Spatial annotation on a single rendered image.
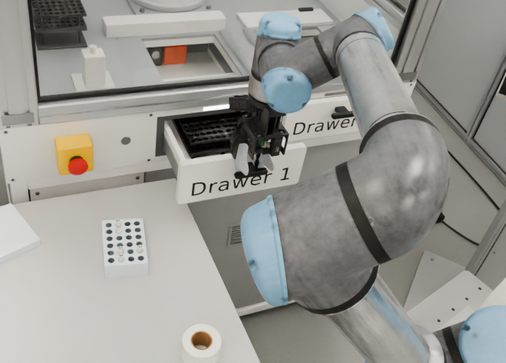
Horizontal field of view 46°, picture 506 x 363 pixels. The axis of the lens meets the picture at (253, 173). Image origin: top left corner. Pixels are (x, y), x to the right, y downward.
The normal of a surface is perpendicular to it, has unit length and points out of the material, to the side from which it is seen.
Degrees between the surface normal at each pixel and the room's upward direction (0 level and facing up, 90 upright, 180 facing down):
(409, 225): 70
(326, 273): 87
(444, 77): 90
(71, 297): 0
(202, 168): 90
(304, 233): 49
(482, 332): 36
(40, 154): 90
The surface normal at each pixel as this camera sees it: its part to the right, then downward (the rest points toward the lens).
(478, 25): -0.93, 0.11
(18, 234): 0.15, -0.75
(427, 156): 0.37, -0.49
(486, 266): -0.43, 0.54
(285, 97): 0.09, 0.66
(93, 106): 0.39, 0.64
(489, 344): -0.30, -0.40
